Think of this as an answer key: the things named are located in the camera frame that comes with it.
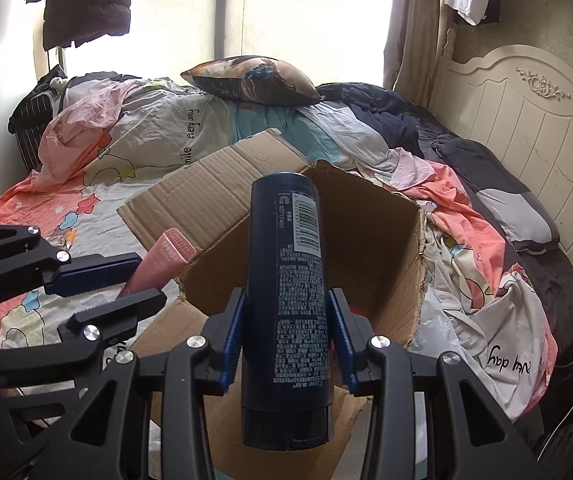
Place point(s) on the cream headboard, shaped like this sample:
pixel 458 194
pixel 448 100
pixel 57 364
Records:
pixel 531 125

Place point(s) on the pink tube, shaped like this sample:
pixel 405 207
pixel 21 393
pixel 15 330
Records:
pixel 161 260

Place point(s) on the dark hanging jacket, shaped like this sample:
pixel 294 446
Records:
pixel 91 5

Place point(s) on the pink quilt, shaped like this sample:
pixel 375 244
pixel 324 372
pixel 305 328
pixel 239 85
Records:
pixel 81 110

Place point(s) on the beige curtain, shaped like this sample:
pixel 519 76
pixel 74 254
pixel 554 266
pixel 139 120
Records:
pixel 411 35

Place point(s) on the cardboard box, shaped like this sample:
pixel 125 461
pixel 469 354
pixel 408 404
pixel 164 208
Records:
pixel 216 175

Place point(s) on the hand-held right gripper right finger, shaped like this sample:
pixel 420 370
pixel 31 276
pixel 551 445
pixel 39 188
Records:
pixel 344 345

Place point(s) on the orange tube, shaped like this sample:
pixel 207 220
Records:
pixel 70 238

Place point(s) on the dark blue duvet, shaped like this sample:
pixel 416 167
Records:
pixel 466 160

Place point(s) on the black striped suitcase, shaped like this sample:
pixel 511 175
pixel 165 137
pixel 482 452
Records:
pixel 31 125

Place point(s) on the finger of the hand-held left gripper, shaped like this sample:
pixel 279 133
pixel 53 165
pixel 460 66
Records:
pixel 91 272
pixel 116 317

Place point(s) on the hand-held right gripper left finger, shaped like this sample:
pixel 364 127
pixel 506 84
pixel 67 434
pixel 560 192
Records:
pixel 234 330

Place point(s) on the dark blue bottle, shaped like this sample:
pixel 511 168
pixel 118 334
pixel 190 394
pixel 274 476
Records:
pixel 286 285

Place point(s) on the printed pillow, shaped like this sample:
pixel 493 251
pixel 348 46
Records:
pixel 251 80

